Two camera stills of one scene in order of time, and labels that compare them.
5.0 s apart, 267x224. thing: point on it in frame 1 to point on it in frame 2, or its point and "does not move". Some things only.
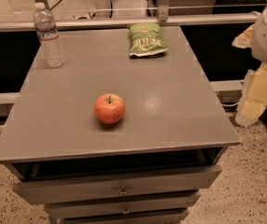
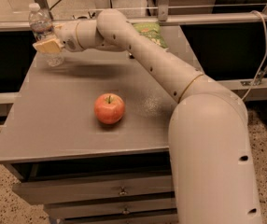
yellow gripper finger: [245, 39] to [65, 32]
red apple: [109, 108] does not move
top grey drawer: [169, 183] does not move
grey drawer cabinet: [113, 138] does not move
